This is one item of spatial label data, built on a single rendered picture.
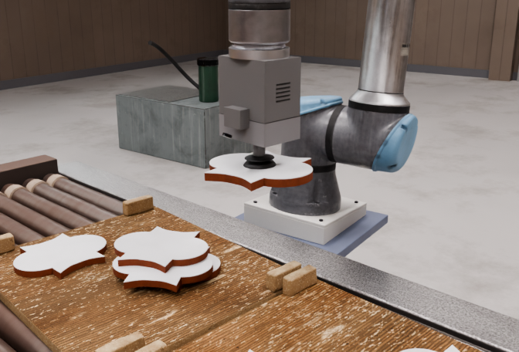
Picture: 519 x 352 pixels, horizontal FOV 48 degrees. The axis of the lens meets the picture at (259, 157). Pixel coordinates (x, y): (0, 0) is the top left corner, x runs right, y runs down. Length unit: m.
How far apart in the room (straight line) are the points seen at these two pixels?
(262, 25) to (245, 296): 0.38
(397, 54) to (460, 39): 8.51
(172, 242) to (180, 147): 3.72
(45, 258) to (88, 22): 8.51
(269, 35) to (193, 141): 3.85
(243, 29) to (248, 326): 0.37
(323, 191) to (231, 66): 0.52
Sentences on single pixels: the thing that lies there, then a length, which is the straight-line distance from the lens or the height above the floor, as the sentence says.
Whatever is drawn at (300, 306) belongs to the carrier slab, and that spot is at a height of 0.94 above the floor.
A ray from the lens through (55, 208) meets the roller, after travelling 1.27.
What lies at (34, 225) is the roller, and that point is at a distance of 1.22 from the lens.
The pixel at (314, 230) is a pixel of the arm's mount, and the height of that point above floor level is 0.90.
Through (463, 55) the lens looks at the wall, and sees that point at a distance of 9.61.
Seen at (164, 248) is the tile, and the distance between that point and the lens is 0.91.
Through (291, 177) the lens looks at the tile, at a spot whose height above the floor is 1.13.
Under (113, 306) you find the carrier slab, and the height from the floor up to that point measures 0.94.
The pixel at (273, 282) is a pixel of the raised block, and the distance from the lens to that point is 0.84.
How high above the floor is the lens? 1.35
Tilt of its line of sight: 16 degrees down
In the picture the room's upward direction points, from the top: straight up
